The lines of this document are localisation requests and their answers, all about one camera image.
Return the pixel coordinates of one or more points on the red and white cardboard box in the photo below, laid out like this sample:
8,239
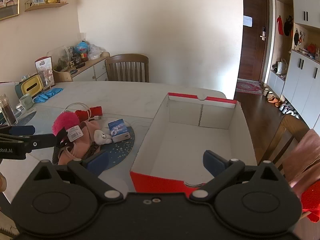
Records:
190,142

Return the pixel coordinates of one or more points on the wooden chair with black seat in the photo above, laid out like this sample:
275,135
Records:
287,135

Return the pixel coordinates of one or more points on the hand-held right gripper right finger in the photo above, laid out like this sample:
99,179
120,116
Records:
212,161

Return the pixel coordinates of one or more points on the white paper notice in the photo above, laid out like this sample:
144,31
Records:
247,21

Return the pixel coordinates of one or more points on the red hanging cloth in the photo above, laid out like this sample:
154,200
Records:
280,26

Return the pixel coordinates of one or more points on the silver door lock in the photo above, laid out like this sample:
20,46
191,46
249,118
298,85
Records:
263,33

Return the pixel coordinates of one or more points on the person's left hand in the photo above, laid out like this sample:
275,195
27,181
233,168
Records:
2,183

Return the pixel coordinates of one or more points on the black dotted gloves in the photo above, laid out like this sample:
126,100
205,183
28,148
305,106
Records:
56,153

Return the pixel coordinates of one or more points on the wooden wall shelf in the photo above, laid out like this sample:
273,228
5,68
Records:
45,6

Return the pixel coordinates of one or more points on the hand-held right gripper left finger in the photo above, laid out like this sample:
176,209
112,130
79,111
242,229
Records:
97,161

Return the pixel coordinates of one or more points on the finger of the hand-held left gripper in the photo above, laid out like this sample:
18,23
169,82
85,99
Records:
42,140
22,130

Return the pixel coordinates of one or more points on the glass terrarium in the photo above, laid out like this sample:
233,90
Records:
59,58

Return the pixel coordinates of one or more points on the blue and white tissue packet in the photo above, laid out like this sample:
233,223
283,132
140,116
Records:
118,130

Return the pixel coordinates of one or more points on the blue printed table mat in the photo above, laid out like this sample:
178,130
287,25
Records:
120,152

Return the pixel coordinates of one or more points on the dark wooden slatted chair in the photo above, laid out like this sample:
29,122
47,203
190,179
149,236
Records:
127,67

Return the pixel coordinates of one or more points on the white tote bag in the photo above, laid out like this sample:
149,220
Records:
282,68

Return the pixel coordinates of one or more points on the dark sauce bottle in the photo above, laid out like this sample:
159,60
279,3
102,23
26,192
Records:
84,57

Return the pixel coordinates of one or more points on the green mug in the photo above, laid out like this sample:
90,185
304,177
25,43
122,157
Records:
26,102

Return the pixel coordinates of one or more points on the white and wood cabinet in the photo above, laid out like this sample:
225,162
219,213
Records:
305,80

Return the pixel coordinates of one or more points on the red ornament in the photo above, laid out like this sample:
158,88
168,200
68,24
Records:
311,48

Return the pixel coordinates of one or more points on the black and red hanging bag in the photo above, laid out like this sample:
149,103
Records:
288,27

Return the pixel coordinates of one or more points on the red patterned rug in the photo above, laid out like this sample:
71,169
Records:
248,87

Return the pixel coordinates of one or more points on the glass jar with dark contents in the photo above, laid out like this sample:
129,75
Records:
7,111

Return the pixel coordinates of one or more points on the blue cloth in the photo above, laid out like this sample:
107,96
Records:
53,92

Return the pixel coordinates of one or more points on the blue rubber glove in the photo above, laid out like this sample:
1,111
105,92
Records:
40,98

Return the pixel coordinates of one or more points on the red garment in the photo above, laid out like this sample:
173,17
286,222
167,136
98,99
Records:
311,202

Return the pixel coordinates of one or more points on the pink fringed scarf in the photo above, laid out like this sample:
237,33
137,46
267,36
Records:
302,157

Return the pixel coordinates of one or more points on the brown wooden door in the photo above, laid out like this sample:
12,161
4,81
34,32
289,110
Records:
255,50

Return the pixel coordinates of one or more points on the blue ball toy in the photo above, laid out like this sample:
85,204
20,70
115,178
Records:
82,46

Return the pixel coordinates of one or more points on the white and wood sideboard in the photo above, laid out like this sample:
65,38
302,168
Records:
98,70

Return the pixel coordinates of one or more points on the row of shoes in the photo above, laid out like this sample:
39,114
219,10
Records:
272,98

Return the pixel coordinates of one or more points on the clear plastic bag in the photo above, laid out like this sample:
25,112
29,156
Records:
94,52

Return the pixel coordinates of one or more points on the pink plush strawberry toy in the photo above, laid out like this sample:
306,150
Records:
65,122

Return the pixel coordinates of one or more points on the small white plush toy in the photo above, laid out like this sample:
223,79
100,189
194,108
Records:
101,138

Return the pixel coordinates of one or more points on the yellow tissue box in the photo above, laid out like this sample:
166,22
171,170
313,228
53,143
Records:
30,86

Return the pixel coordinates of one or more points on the brown gift box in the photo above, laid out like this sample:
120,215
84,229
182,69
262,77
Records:
43,66

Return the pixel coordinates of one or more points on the pink knitted hat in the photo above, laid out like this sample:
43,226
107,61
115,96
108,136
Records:
86,133

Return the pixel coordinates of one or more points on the small red fabric pouch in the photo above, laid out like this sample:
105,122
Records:
95,111

